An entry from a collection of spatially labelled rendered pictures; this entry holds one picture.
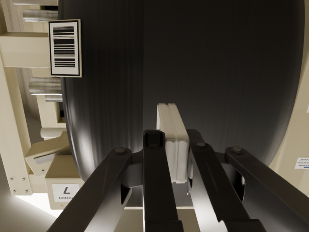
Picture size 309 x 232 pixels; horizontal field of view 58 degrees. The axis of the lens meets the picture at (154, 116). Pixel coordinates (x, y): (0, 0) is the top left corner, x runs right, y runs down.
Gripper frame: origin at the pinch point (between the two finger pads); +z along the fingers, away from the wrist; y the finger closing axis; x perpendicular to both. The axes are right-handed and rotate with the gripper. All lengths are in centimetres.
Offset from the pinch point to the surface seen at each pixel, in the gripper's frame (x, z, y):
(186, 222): -220, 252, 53
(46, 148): -39, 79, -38
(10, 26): -9, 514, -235
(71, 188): -47, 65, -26
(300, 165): -22, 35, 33
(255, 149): -7.0, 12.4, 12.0
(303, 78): -1.9, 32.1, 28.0
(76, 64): 3.0, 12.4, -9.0
